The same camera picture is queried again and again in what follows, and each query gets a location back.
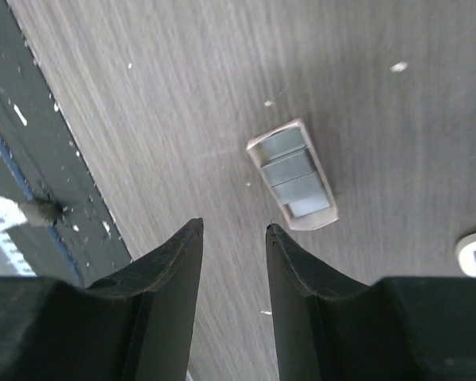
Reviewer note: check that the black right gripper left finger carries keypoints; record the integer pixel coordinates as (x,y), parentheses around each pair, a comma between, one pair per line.
(135,324)

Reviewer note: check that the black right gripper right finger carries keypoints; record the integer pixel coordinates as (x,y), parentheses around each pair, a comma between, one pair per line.
(328,326)

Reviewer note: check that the staples tray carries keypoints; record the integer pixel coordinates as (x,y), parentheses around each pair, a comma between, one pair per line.
(287,161)

